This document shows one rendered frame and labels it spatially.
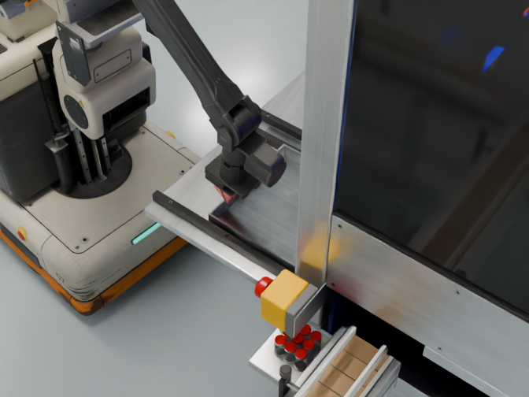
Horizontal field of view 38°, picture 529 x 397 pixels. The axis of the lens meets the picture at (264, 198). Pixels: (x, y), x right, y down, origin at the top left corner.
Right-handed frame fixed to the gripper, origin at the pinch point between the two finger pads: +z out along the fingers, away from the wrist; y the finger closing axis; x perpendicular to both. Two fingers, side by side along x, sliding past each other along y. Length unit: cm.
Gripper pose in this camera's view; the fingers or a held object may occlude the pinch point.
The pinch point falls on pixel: (230, 199)
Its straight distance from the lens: 159.6
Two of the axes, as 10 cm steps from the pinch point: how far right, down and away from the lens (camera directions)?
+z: -1.2, 5.9, 8.0
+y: 7.8, 5.5, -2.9
